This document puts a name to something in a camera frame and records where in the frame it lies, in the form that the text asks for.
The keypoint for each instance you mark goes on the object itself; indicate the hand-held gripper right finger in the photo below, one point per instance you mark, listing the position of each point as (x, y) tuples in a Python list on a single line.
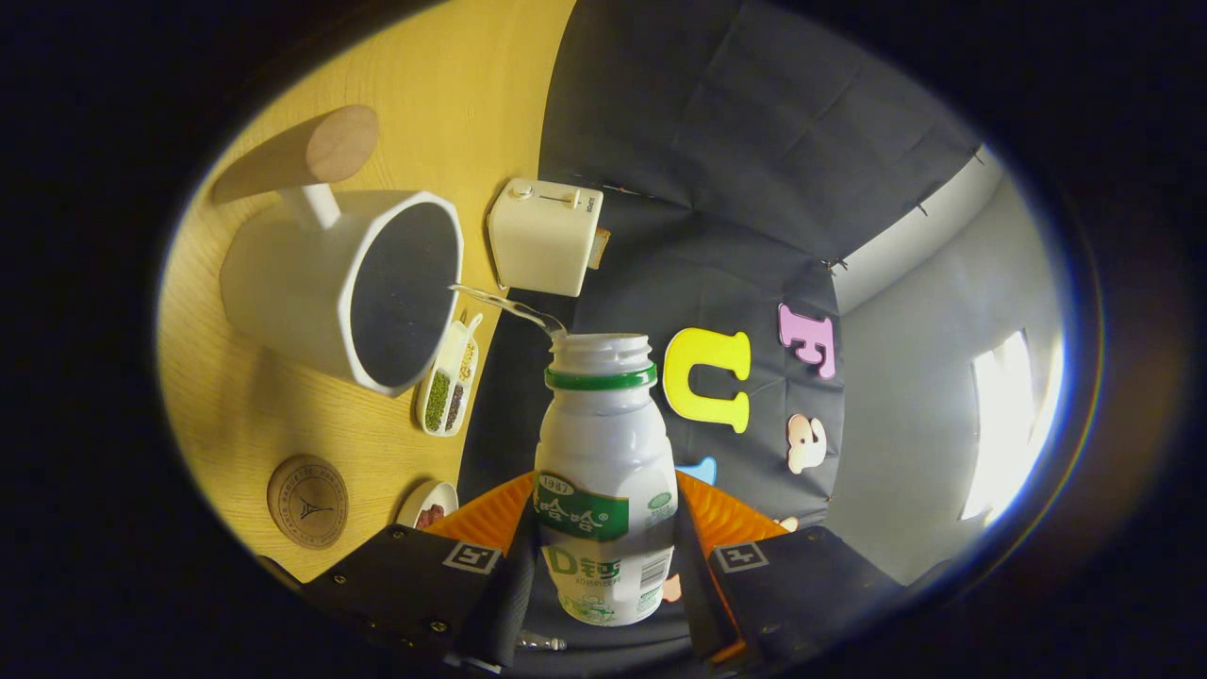
[(696, 594)]

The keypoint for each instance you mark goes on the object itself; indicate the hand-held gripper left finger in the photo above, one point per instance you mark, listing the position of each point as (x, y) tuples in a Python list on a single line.
[(504, 594)]

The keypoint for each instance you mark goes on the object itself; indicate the white juice bottle green label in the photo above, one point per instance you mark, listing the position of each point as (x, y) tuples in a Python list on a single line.
[(603, 443)]

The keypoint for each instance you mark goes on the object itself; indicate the round cork coaster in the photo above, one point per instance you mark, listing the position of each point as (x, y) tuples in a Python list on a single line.
[(307, 502)]

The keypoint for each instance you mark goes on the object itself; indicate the red-brown meat slice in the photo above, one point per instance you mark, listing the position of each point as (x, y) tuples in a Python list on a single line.
[(431, 516)]

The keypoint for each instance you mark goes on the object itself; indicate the white round plate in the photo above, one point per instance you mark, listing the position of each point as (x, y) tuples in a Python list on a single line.
[(420, 498)]

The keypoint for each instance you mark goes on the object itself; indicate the white divided bean dish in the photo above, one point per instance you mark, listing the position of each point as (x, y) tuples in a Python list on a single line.
[(438, 401)]

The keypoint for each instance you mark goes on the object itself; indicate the toast slice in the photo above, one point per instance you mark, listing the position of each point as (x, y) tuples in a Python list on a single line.
[(599, 247)]

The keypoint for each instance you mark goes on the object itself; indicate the cream toaster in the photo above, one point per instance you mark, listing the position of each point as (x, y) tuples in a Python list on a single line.
[(537, 236)]

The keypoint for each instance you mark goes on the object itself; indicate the black backdrop cloth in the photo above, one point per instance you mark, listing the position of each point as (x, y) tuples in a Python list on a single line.
[(735, 141)]

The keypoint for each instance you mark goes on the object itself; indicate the wooden table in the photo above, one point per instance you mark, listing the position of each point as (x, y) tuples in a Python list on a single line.
[(453, 94)]

